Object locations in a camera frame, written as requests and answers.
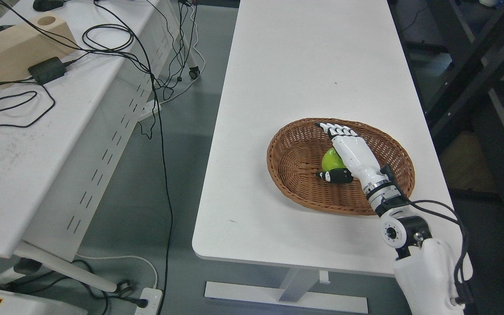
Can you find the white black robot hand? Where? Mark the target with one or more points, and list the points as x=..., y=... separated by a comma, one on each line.
x=355, y=154

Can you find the green apple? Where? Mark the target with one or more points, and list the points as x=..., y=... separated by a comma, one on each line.
x=331, y=160

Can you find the brown wicker basket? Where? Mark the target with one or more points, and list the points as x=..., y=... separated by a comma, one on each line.
x=294, y=158

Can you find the white table with leg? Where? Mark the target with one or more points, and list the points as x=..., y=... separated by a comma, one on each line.
x=305, y=59

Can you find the white power strip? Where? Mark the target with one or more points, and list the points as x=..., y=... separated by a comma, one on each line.
x=149, y=109
x=154, y=301

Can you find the white perforated desk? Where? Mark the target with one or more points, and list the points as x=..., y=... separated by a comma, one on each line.
x=60, y=143

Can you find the black power adapter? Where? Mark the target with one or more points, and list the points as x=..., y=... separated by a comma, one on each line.
x=47, y=70

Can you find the wooden block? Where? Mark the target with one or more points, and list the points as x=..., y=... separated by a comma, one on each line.
x=27, y=44

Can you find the white floor device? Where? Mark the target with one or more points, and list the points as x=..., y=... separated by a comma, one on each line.
x=23, y=304

